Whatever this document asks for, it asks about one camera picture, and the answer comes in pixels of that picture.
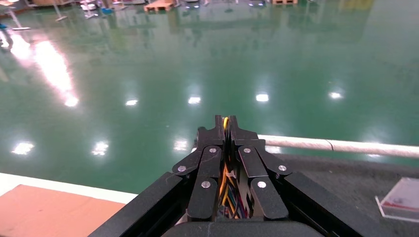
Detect clear acrylic sign holder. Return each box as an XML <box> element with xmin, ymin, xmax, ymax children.
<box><xmin>375</xmin><ymin>177</ymin><xmax>419</xmax><ymax>224</ymax></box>

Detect brown cardboard divider box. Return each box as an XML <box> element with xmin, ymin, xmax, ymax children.
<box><xmin>0</xmin><ymin>184</ymin><xmax>126</xmax><ymax>237</ymax></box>

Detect silver power supply coloured wires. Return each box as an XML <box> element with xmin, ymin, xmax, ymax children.
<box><xmin>218</xmin><ymin>117</ymin><xmax>251</xmax><ymax>220</ymax></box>

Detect white pipe frame cart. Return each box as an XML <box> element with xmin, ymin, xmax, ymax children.
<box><xmin>257</xmin><ymin>134</ymin><xmax>419</xmax><ymax>160</ymax></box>

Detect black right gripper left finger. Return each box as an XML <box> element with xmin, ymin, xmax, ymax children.
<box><xmin>172</xmin><ymin>115</ymin><xmax>226</xmax><ymax>220</ymax></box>

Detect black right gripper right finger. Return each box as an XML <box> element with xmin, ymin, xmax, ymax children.
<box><xmin>229</xmin><ymin>115</ymin><xmax>292</xmax><ymax>220</ymax></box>

